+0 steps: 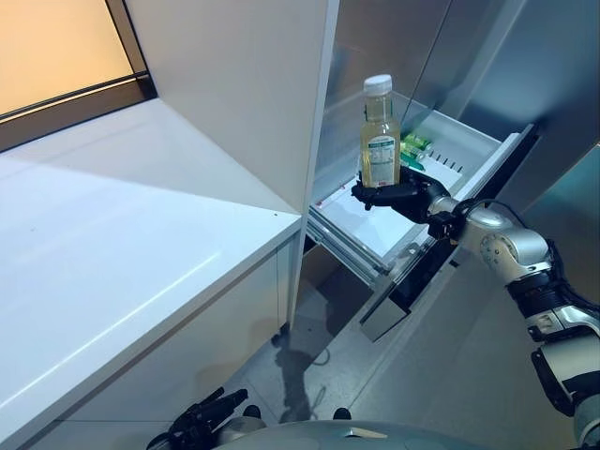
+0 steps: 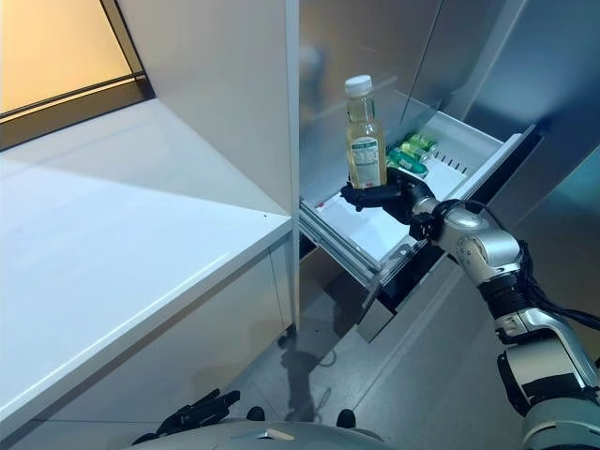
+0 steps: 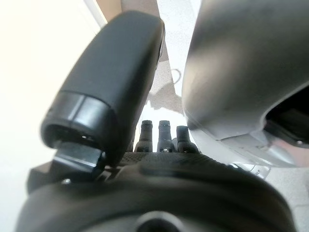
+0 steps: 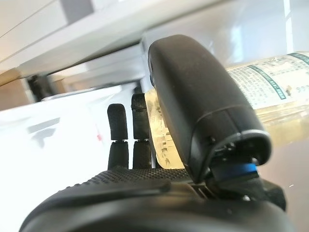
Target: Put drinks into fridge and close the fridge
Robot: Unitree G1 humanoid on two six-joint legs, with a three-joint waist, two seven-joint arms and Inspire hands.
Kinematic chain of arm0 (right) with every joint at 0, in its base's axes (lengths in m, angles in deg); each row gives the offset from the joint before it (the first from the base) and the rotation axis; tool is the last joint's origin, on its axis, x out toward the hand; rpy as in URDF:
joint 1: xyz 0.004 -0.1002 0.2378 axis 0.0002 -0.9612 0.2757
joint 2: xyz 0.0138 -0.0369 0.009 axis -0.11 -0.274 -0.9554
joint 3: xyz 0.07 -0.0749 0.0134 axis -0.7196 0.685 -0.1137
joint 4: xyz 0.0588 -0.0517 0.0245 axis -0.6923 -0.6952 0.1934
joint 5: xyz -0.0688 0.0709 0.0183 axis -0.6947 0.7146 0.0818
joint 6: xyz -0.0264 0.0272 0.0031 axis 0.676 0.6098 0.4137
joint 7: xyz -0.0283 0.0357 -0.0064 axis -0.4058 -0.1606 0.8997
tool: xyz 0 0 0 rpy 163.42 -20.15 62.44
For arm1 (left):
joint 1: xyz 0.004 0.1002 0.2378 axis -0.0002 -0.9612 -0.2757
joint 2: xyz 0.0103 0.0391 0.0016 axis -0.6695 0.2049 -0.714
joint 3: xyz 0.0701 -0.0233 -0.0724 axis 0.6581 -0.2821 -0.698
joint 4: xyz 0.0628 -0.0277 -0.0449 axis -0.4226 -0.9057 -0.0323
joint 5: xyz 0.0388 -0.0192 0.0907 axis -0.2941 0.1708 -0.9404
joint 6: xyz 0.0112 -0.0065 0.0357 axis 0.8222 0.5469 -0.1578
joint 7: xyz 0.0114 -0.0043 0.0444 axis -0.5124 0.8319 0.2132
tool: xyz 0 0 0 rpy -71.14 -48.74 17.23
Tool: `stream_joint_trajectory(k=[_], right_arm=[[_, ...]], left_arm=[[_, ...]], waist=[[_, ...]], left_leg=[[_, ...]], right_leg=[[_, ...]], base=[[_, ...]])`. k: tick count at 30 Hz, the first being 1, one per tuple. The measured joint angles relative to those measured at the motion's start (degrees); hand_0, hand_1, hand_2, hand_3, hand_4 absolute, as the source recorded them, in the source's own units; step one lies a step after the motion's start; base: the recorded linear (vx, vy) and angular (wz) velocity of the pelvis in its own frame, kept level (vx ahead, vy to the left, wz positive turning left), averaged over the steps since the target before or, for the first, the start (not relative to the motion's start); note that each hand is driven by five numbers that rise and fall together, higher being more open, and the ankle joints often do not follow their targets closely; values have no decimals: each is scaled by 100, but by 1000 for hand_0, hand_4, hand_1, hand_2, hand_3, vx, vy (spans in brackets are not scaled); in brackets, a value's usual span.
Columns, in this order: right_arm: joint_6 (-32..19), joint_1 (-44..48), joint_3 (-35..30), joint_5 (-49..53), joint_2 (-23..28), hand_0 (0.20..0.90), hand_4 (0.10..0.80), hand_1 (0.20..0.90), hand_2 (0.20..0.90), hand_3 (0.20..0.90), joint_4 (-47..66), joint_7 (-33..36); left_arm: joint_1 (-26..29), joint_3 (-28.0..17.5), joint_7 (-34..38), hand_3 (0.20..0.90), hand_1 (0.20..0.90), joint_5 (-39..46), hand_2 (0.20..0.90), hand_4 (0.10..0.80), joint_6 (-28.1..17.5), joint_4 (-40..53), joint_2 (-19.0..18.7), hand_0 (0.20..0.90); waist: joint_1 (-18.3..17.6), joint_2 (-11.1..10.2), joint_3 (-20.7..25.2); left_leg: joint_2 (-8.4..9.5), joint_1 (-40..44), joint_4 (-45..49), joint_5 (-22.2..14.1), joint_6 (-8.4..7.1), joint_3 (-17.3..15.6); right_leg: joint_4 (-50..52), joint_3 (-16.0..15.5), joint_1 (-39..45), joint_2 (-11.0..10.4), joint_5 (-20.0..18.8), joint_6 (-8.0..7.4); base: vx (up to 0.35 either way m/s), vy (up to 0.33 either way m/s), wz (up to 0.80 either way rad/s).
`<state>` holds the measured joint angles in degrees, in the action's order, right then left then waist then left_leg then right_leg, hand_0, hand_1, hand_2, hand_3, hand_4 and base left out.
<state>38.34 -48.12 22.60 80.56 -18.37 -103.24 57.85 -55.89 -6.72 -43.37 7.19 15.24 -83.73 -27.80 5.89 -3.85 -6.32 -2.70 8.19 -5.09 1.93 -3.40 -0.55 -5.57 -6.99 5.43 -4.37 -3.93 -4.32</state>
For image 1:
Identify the grey robot torso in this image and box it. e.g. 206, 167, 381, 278
205, 414, 582, 450

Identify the white fridge drawer dark front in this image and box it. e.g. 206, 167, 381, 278
307, 110, 538, 343

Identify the yellow drink bottle white cap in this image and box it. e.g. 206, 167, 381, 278
359, 73, 402, 188

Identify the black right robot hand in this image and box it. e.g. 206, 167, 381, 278
350, 166, 447, 226

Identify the white counter cabinet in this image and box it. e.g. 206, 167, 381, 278
0, 97, 310, 450

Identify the black framed amber window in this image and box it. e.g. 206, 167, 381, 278
0, 0, 160, 152

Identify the stainless steel fridge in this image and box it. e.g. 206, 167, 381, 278
322, 0, 540, 188

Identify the white tall cabinet panel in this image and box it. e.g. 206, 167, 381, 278
124, 0, 341, 329

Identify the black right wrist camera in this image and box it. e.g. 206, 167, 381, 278
426, 210, 458, 241

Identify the dark green drink can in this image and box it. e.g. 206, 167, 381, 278
400, 144, 428, 172

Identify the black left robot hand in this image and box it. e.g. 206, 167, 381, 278
166, 387, 249, 447

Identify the light green drink can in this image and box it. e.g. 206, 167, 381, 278
403, 133, 435, 151

